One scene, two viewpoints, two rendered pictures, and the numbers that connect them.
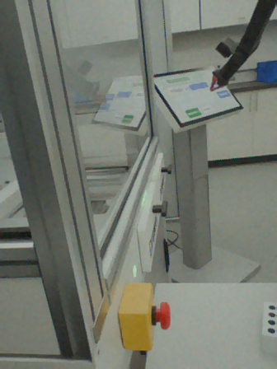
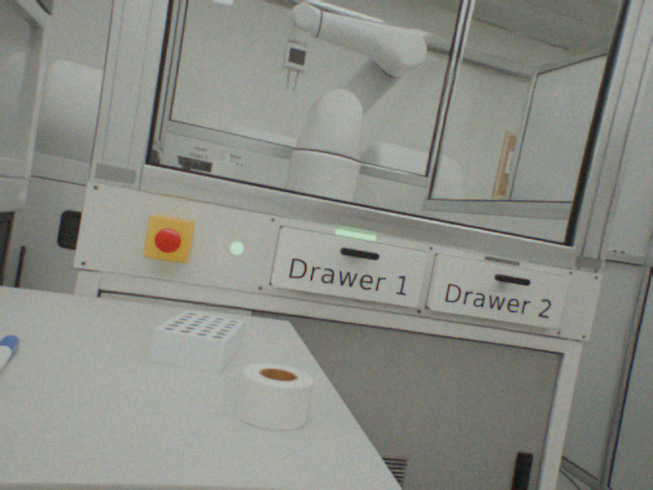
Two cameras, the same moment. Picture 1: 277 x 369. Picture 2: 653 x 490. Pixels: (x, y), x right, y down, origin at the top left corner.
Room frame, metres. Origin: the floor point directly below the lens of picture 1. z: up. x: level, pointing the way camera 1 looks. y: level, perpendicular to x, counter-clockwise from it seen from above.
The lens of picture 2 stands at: (0.28, -0.92, 0.96)
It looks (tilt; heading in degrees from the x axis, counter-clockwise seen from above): 3 degrees down; 65
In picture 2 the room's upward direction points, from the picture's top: 11 degrees clockwise
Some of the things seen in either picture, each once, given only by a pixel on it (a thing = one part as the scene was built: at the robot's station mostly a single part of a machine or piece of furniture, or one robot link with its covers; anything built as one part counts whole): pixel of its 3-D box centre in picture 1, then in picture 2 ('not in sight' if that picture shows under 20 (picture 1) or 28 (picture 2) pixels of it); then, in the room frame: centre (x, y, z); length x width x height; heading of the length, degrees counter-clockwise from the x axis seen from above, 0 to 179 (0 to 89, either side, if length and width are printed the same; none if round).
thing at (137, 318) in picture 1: (140, 315); (169, 238); (0.41, 0.02, 0.88); 0.07 x 0.05 x 0.07; 170
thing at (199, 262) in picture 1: (200, 194); not in sight; (1.71, -0.35, 0.51); 0.50 x 0.45 x 1.02; 39
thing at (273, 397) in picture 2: not in sight; (274, 395); (0.47, -0.44, 0.78); 0.07 x 0.07 x 0.04
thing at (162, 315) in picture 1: (161, 315); (168, 240); (0.40, -0.01, 0.88); 0.04 x 0.03 x 0.04; 170
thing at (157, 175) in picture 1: (159, 179); (498, 292); (1.05, -0.08, 0.87); 0.29 x 0.02 x 0.11; 170
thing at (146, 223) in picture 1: (150, 220); (351, 267); (0.74, -0.02, 0.87); 0.29 x 0.02 x 0.11; 170
